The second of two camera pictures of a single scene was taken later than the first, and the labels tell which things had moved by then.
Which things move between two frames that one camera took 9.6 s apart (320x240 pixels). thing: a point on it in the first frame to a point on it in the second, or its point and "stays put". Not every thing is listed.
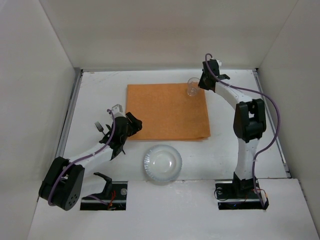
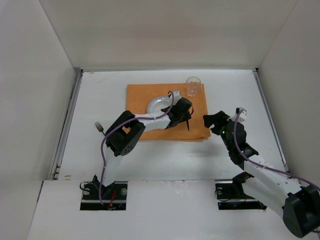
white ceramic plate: x=162 y=163 to x=155 y=105
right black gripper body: x=206 y=81 to x=217 y=122
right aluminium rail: x=263 y=97 stays put
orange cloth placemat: x=167 y=111 stays put
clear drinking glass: x=192 y=86 stays put
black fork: x=100 y=128 stays put
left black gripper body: x=116 y=141 to x=184 y=113
